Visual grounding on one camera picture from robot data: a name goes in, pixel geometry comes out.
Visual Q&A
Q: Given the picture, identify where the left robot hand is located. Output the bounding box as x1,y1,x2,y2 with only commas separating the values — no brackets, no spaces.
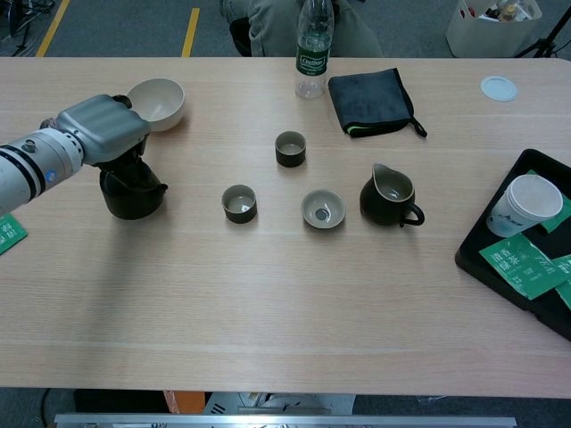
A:
55,93,153,177

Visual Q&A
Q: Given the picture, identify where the black teapot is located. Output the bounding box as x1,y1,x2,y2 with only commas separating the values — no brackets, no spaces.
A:
98,153,170,220

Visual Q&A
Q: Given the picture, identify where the clear plastic water bottle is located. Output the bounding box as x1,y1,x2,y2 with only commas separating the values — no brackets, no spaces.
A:
294,0,335,100

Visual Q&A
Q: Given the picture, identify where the cream bowl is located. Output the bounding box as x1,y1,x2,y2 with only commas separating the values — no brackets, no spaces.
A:
127,78,186,133

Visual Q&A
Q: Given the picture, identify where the dark ceramic teacup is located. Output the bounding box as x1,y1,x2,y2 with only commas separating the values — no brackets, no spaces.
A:
220,184,259,224
274,130,308,169

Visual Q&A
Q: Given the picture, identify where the seated person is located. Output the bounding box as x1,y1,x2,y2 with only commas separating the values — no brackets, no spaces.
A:
220,0,385,59

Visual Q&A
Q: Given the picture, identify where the dark grey folded cloth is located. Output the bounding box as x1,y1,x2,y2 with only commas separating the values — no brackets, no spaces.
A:
327,67,428,138

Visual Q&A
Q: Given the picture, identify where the black ceramic pitcher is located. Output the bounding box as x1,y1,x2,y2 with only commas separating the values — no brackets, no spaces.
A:
359,162,426,228

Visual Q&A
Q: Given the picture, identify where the white storage bin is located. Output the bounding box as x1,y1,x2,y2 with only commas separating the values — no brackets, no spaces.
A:
445,0,543,58

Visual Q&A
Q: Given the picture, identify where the black tray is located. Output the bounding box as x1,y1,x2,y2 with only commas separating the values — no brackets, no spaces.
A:
454,148,571,342

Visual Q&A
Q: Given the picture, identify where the white paper cup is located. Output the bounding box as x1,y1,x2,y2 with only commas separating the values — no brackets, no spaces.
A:
485,173,565,239

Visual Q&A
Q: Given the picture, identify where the black tripod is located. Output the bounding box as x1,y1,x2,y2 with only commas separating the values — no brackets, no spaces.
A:
515,0,571,59

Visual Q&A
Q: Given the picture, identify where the white round cable cap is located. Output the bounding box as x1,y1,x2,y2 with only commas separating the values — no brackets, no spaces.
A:
480,75,518,103

